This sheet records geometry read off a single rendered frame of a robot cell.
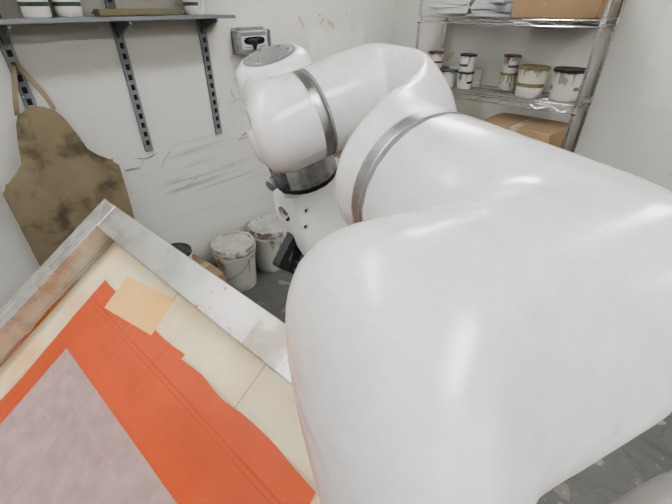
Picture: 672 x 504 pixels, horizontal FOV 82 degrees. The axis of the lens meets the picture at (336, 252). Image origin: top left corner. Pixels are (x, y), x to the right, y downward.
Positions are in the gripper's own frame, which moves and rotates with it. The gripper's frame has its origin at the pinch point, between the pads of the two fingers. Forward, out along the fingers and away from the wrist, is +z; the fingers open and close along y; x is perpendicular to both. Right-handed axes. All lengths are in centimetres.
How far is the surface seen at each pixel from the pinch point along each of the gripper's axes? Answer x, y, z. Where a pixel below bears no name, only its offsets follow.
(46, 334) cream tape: 22.4, -32.5, -3.8
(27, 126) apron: 195, 1, 17
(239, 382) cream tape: -8.0, -21.1, -6.8
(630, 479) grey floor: -70, 72, 178
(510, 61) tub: 81, 270, 87
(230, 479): -13.2, -27.2, -5.2
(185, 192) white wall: 200, 51, 93
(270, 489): -16.8, -25.5, -5.6
